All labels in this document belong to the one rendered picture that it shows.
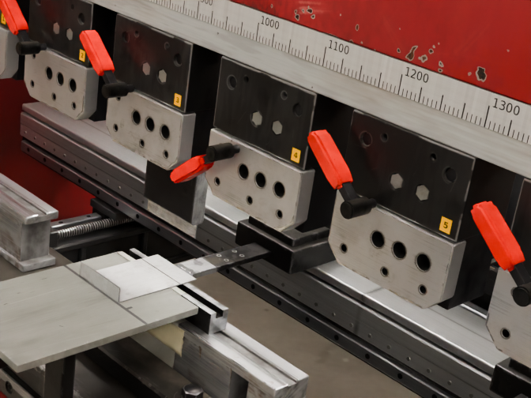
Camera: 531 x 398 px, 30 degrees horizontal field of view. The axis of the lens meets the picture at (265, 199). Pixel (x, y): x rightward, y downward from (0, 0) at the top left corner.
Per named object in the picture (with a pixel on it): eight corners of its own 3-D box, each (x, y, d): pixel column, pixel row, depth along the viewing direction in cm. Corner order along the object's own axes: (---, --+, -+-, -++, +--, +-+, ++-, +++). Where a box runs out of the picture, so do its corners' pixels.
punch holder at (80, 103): (23, 92, 143) (28, -22, 137) (73, 87, 149) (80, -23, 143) (82, 125, 134) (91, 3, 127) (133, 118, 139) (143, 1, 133)
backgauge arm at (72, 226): (7, 285, 178) (10, 215, 173) (261, 219, 222) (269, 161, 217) (31, 304, 173) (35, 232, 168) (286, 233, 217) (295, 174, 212)
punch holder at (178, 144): (103, 137, 130) (114, 13, 124) (155, 129, 136) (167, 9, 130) (175, 175, 121) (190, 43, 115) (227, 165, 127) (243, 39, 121)
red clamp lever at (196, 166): (163, 172, 116) (212, 143, 109) (190, 167, 119) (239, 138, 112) (169, 186, 116) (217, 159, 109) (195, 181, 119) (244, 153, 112)
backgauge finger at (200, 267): (156, 264, 140) (159, 232, 138) (284, 229, 157) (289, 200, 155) (211, 300, 132) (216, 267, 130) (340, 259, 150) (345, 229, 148)
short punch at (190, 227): (141, 212, 133) (148, 145, 130) (153, 208, 135) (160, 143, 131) (189, 240, 127) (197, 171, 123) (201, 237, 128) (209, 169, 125)
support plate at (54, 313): (-62, 304, 121) (-62, 297, 120) (114, 258, 139) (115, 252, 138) (16, 373, 109) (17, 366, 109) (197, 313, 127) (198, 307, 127)
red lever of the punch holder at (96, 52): (80, 28, 123) (111, 93, 121) (107, 26, 126) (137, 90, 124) (73, 36, 124) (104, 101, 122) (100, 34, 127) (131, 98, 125)
